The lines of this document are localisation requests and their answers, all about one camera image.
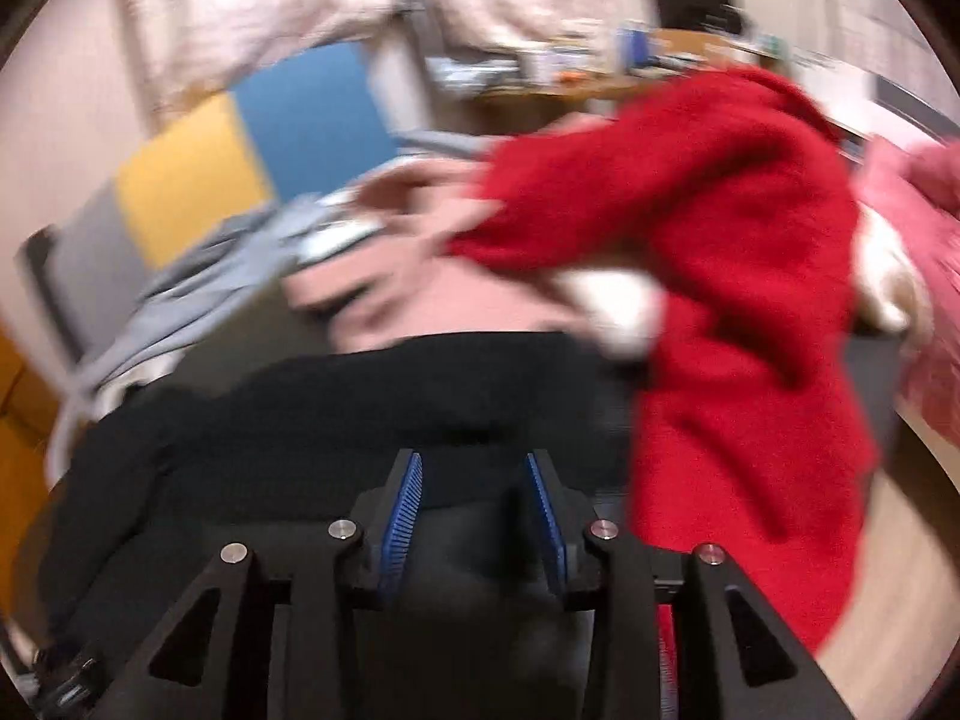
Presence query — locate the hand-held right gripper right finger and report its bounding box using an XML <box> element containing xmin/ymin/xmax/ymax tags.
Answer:
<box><xmin>525</xmin><ymin>450</ymin><xmax>856</xmax><ymax>720</ymax></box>

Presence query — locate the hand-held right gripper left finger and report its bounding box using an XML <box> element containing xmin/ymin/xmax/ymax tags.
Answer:
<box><xmin>105</xmin><ymin>448</ymin><xmax>425</xmax><ymax>720</ymax></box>

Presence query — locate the black knit sweater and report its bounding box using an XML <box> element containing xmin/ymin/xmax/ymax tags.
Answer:
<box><xmin>34</xmin><ymin>330</ymin><xmax>638</xmax><ymax>720</ymax></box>

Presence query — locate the cream fuzzy garment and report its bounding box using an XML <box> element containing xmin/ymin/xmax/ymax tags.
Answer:
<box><xmin>562</xmin><ymin>210</ymin><xmax>935</xmax><ymax>361</ymax></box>

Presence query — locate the pink knit sweater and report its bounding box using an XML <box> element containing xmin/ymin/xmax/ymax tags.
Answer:
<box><xmin>281</xmin><ymin>112</ymin><xmax>661</xmax><ymax>353</ymax></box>

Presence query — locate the wooden cabinet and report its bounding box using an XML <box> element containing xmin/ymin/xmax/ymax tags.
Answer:
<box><xmin>0</xmin><ymin>322</ymin><xmax>76</xmax><ymax>616</ymax></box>

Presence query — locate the white printed shirt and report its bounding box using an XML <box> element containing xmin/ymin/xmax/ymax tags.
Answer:
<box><xmin>307</xmin><ymin>221</ymin><xmax>383</xmax><ymax>260</ymax></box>

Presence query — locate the light grey hoodie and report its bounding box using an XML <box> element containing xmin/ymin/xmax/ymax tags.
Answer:
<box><xmin>45</xmin><ymin>191</ymin><xmax>391</xmax><ymax>481</ymax></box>

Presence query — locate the red fuzzy sweater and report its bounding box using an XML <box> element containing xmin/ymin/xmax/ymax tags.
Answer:
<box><xmin>442</xmin><ymin>64</ymin><xmax>882</xmax><ymax>720</ymax></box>

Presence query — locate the grey yellow blue chair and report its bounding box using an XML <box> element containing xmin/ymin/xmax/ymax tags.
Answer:
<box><xmin>22</xmin><ymin>41</ymin><xmax>398</xmax><ymax>368</ymax></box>

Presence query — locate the cluttered wooden desk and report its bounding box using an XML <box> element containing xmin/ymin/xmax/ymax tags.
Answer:
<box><xmin>427</xmin><ymin>30</ymin><xmax>788</xmax><ymax>102</ymax></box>

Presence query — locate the pink textured cloth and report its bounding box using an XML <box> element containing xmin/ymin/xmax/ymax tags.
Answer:
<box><xmin>855</xmin><ymin>135</ymin><xmax>960</xmax><ymax>451</ymax></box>

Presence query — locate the blue pouch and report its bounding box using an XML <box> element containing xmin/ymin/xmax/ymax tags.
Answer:
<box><xmin>616</xmin><ymin>24</ymin><xmax>652</xmax><ymax>67</ymax></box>

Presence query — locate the black monitor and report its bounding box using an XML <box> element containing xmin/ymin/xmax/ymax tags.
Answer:
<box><xmin>645</xmin><ymin>0</ymin><xmax>743</xmax><ymax>35</ymax></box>

